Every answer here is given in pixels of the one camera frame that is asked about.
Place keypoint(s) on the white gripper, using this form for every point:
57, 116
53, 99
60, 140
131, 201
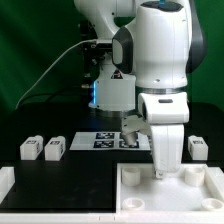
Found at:
167, 148

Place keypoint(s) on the white square tabletop with sockets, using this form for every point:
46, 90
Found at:
195, 187

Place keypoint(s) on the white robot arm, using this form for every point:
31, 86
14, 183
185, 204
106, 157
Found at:
148, 46

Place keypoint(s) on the white sheet with tags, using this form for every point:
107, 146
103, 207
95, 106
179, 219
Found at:
106, 141

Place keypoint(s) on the black stand behind robot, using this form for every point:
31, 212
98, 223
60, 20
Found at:
92, 56

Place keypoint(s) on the black camera on base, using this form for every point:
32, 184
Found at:
104, 44

